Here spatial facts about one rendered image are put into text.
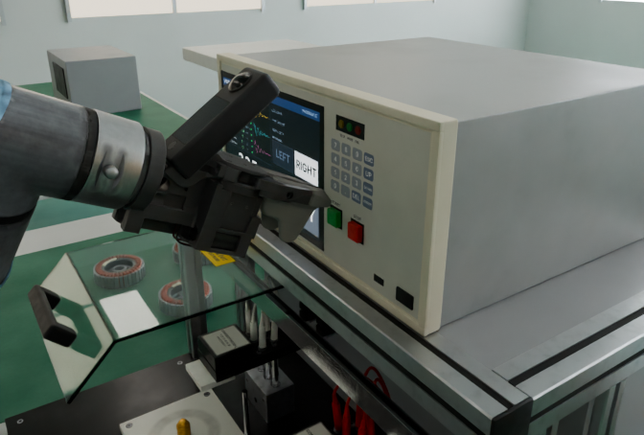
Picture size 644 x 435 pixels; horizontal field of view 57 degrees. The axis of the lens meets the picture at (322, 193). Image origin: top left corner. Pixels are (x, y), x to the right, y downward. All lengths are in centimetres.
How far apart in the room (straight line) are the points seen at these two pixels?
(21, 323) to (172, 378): 41
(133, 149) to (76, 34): 482
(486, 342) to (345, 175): 21
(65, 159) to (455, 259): 34
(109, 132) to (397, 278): 29
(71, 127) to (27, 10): 476
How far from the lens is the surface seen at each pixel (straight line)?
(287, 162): 70
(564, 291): 68
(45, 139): 46
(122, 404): 106
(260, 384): 97
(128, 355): 120
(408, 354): 55
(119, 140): 48
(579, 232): 70
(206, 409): 100
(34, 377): 120
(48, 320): 74
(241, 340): 90
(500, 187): 57
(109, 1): 533
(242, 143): 81
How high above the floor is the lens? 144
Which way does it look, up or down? 22 degrees down
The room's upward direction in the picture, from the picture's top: straight up
